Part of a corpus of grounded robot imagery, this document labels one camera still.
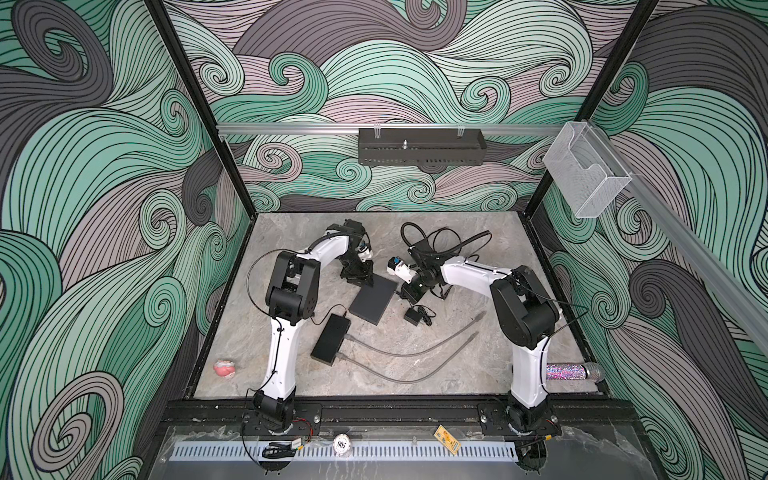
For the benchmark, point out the small black ribbed switch box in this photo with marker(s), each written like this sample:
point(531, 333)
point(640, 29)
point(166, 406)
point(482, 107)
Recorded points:
point(330, 340)

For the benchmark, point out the clear plastic wall bin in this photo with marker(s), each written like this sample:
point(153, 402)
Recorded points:
point(586, 168)

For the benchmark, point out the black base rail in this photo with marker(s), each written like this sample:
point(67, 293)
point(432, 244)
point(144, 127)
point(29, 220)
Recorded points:
point(488, 414)

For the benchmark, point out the white slotted cable duct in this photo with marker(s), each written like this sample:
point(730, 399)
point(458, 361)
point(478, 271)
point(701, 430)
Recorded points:
point(430, 451)

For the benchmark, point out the black wall power adapter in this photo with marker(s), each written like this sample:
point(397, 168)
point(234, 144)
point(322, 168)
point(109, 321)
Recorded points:
point(413, 316)

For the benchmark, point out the black corner frame post left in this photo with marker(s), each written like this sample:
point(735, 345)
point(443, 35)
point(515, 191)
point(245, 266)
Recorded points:
point(172, 42)

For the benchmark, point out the yellow tag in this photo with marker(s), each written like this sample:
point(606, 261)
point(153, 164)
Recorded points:
point(447, 440)

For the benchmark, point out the large black switch box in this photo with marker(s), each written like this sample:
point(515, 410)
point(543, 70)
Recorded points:
point(373, 299)

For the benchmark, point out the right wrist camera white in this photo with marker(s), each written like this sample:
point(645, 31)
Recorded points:
point(399, 268)

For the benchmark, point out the black corner frame post right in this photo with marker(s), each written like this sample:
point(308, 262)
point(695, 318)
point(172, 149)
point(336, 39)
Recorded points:
point(617, 57)

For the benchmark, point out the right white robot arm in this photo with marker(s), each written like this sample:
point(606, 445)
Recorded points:
point(526, 315)

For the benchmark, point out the glittery microphone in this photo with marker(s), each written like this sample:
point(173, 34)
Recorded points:
point(575, 372)

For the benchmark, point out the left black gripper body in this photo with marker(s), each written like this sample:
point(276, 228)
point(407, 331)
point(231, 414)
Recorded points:
point(355, 271)

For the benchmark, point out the black corner frame post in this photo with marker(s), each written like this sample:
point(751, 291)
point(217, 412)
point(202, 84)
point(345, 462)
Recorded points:
point(172, 42)
point(617, 57)

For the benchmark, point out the black perforated wall tray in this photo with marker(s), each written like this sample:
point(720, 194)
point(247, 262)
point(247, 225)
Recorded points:
point(427, 149)

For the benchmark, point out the aluminium wall rail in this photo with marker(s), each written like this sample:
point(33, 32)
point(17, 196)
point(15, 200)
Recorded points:
point(304, 128)

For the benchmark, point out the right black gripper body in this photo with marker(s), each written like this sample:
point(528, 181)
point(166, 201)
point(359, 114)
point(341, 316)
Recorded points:
point(417, 286)

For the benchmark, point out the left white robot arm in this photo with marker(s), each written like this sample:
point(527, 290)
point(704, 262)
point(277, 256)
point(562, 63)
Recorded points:
point(290, 300)

